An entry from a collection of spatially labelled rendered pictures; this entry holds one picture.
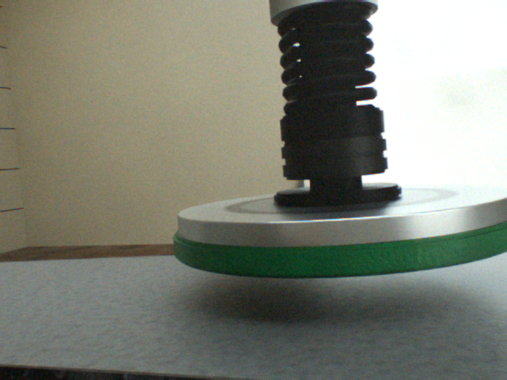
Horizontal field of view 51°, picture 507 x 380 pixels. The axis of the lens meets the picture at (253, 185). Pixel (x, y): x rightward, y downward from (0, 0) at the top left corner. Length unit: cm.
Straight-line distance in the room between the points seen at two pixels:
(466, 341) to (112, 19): 635
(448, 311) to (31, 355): 22
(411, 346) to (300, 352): 5
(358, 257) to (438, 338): 5
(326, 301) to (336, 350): 8
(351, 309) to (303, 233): 7
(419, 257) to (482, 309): 6
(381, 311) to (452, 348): 6
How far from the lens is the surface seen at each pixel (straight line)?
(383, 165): 34
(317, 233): 25
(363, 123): 33
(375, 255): 25
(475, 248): 28
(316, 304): 32
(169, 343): 28
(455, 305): 32
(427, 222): 27
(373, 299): 33
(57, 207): 696
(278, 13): 35
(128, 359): 27
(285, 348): 26
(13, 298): 44
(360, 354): 25
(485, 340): 27
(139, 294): 39
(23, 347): 31
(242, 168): 561
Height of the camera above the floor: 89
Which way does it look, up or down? 3 degrees down
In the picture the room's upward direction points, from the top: 5 degrees counter-clockwise
